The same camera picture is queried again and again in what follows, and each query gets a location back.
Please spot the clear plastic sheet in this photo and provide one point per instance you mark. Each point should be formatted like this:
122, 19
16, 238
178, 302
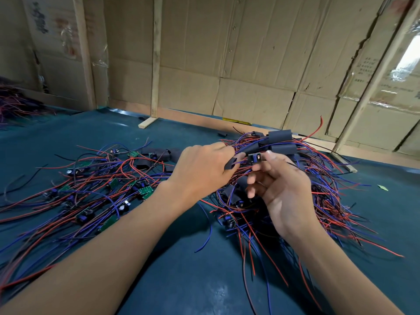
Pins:
407, 62

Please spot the person's right forearm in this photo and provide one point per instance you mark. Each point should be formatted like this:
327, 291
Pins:
348, 275

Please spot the person's left hand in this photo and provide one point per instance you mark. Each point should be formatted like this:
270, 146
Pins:
197, 170

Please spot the pile of unsleeved wired boards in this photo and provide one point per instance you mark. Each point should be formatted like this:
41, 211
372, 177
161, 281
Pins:
65, 193

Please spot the wooden ledge board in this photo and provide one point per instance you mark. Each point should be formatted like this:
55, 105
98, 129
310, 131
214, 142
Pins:
190, 116

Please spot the person's right hand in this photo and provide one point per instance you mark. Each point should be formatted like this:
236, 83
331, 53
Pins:
285, 193

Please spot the pile of black sleeve pieces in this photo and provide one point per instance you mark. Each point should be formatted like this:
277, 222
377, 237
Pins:
157, 154

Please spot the yellow strip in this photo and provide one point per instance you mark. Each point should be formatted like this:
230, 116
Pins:
236, 120

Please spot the pale slanted wooden post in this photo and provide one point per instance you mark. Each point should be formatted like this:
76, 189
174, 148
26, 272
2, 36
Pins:
377, 82

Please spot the small green scrap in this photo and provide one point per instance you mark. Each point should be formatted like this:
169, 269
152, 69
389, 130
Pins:
382, 187

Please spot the pile of sleeved wired boards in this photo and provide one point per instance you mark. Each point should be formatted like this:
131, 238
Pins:
279, 136

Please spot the person's left forearm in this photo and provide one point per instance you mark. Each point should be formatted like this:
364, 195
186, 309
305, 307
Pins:
79, 265

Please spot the thin wooden post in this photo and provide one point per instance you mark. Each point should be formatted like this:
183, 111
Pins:
156, 55

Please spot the black sleeve piece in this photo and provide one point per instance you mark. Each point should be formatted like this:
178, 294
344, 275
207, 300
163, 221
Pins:
235, 160

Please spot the wide wooden post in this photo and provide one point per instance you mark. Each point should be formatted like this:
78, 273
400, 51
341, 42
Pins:
83, 52

